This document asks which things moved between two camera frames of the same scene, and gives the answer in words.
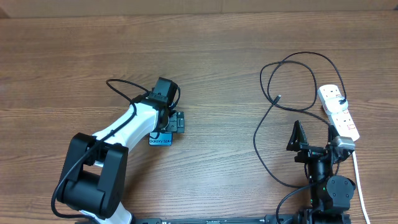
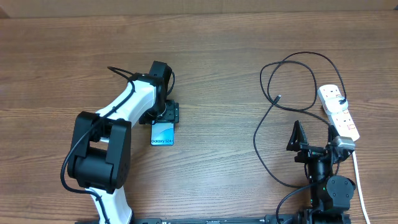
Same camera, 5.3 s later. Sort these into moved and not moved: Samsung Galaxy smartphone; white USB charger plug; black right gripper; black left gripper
Moved: black left gripper
Not moved: black right gripper; Samsung Galaxy smartphone; white USB charger plug
